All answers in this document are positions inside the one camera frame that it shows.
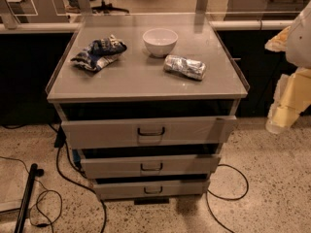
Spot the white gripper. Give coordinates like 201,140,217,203
264,26,311,134

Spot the drawer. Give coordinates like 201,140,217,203
82,154,221,179
93,180,210,200
61,116,236,149

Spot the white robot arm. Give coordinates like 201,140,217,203
265,2,311,134

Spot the grey drawer cabinet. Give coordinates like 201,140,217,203
47,14,249,190

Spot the silver foil snack bag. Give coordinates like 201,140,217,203
163,55,206,81

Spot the background grey desk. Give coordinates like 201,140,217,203
225,0,310,20

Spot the white bowl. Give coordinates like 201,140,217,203
143,28,179,57

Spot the blue white chip bag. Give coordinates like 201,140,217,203
71,35,127,73

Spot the black pole on floor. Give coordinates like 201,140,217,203
14,163,40,233

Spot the black floor cable right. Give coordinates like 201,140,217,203
205,163,250,233

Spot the black floor cable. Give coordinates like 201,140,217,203
48,123,108,233
205,163,250,233

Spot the black floor cable left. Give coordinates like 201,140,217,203
48,123,108,233

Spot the thin black looped cable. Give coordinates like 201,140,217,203
0,155,63,228

